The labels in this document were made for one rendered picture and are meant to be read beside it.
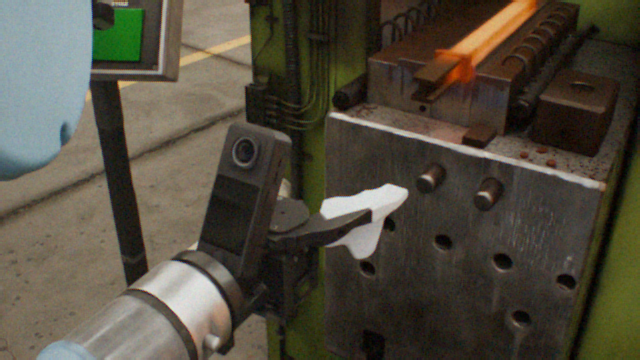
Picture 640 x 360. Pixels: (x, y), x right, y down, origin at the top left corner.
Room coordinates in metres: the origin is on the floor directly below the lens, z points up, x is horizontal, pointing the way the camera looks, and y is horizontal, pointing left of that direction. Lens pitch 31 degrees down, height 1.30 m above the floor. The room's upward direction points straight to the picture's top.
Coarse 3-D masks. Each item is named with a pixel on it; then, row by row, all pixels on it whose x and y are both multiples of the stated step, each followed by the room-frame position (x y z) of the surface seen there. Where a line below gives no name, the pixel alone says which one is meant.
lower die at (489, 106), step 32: (480, 0) 1.18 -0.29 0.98; (512, 0) 1.12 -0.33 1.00; (544, 0) 1.12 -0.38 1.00; (416, 32) 0.99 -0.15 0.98; (448, 32) 0.96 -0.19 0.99; (512, 32) 0.94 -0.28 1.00; (544, 32) 0.97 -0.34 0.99; (384, 64) 0.86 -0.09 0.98; (416, 64) 0.84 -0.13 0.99; (480, 64) 0.82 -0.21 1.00; (512, 64) 0.83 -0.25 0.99; (384, 96) 0.86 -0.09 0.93; (448, 96) 0.81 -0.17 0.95; (480, 96) 0.79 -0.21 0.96; (512, 96) 0.79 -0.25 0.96
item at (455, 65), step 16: (528, 0) 1.09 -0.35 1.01; (496, 16) 0.99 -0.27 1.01; (512, 16) 0.99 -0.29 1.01; (480, 32) 0.91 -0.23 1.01; (496, 32) 0.91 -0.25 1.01; (464, 48) 0.84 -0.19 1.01; (480, 48) 0.85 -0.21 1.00; (432, 64) 0.77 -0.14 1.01; (448, 64) 0.77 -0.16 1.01; (464, 64) 0.79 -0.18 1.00; (416, 80) 0.73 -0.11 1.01; (432, 80) 0.72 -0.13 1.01; (448, 80) 0.78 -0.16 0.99; (464, 80) 0.79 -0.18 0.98; (416, 96) 0.73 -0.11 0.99; (432, 96) 0.73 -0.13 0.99
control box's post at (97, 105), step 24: (96, 96) 1.03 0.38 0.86; (120, 96) 1.05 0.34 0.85; (96, 120) 1.03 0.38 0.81; (120, 120) 1.04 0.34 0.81; (120, 144) 1.03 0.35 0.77; (120, 168) 1.03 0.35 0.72; (120, 192) 1.02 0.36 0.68; (120, 216) 1.02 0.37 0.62; (120, 240) 1.03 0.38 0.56; (144, 264) 1.04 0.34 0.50
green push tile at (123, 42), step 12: (120, 12) 0.91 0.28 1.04; (132, 12) 0.91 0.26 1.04; (144, 12) 0.92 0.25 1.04; (120, 24) 0.90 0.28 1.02; (132, 24) 0.90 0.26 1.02; (96, 36) 0.90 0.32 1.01; (108, 36) 0.90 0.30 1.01; (120, 36) 0.90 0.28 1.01; (132, 36) 0.89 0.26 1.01; (96, 48) 0.89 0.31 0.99; (108, 48) 0.89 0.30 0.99; (120, 48) 0.89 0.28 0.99; (132, 48) 0.89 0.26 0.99; (96, 60) 0.88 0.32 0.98; (108, 60) 0.88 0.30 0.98; (120, 60) 0.88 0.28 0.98; (132, 60) 0.88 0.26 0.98
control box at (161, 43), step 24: (120, 0) 0.93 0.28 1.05; (144, 0) 0.93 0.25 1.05; (168, 0) 0.93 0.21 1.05; (144, 24) 0.91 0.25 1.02; (168, 24) 0.92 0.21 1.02; (144, 48) 0.89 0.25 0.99; (168, 48) 0.91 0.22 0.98; (96, 72) 0.88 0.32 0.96; (120, 72) 0.88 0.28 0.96; (144, 72) 0.88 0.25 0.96; (168, 72) 0.90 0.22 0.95
